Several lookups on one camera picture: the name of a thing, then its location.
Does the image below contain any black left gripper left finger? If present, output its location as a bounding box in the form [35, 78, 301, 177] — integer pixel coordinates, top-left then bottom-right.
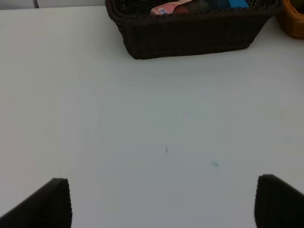
[0, 178, 73, 228]

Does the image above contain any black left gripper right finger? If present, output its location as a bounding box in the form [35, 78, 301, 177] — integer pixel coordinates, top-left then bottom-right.
[254, 174, 304, 228]

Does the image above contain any grey translucent plastic cup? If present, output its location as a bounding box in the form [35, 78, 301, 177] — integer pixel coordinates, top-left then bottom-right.
[173, 0, 217, 14]

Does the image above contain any orange wicker basket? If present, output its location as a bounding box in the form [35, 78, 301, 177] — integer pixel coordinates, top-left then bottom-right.
[276, 0, 304, 40]

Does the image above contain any dark brown wicker basket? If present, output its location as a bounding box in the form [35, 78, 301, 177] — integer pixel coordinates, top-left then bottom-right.
[105, 0, 283, 59]

